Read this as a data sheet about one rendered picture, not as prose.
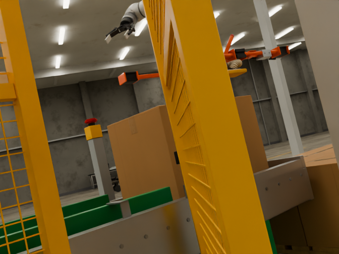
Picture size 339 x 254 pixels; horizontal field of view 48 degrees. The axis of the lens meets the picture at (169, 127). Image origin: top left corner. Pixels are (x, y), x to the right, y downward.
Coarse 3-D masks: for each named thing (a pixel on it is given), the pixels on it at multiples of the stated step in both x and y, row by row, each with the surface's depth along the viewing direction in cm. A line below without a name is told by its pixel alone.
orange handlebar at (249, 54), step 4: (248, 52) 213; (252, 52) 215; (256, 52) 216; (260, 52) 218; (272, 52) 223; (276, 52) 225; (224, 56) 204; (228, 56) 206; (232, 56) 207; (248, 56) 215; (252, 56) 217; (256, 56) 222; (140, 76) 209; (144, 76) 210; (148, 76) 211; (152, 76) 212; (156, 76) 214
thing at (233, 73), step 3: (234, 69) 192; (237, 69) 193; (240, 69) 192; (243, 69) 193; (246, 69) 194; (231, 72) 189; (234, 72) 190; (237, 72) 191; (240, 72) 192; (243, 72) 193; (231, 75) 194; (234, 75) 196; (237, 75) 198
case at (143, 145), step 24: (240, 96) 181; (144, 120) 155; (168, 120) 149; (240, 120) 178; (120, 144) 171; (144, 144) 157; (168, 144) 147; (120, 168) 173; (144, 168) 159; (168, 168) 148; (264, 168) 182; (144, 192) 162
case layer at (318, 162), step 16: (320, 160) 199; (320, 176) 181; (336, 176) 175; (320, 192) 182; (336, 192) 176; (304, 208) 190; (320, 208) 183; (336, 208) 177; (272, 224) 206; (288, 224) 198; (304, 224) 191; (320, 224) 184; (336, 224) 178; (288, 240) 200; (304, 240) 192; (320, 240) 186; (336, 240) 179
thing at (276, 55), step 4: (276, 48) 226; (280, 48) 227; (284, 48) 228; (288, 48) 228; (280, 52) 224; (284, 52) 228; (288, 52) 228; (272, 56) 229; (276, 56) 228; (280, 56) 231
